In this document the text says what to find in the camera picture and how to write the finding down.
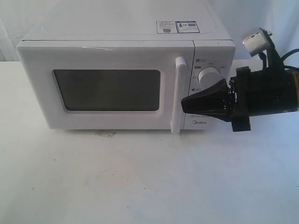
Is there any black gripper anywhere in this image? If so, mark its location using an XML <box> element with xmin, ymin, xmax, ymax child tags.
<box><xmin>181</xmin><ymin>66</ymin><xmax>251</xmax><ymax>132</ymax></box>

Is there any white microwave door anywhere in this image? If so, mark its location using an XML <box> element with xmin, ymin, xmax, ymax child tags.
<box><xmin>17</xmin><ymin>41</ymin><xmax>195</xmax><ymax>133</ymax></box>

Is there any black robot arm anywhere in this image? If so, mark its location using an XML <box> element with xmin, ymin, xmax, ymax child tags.
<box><xmin>181</xmin><ymin>49</ymin><xmax>299</xmax><ymax>132</ymax></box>

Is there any white microwave oven body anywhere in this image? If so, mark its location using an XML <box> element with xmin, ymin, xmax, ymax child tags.
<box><xmin>17</xmin><ymin>0</ymin><xmax>235</xmax><ymax>130</ymax></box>

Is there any upper white control knob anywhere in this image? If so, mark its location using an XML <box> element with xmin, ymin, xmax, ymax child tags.
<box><xmin>198</xmin><ymin>67</ymin><xmax>222</xmax><ymax>88</ymax></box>

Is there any blue white warning sticker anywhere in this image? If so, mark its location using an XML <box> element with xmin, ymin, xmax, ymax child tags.
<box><xmin>156</xmin><ymin>21</ymin><xmax>200</xmax><ymax>34</ymax></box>

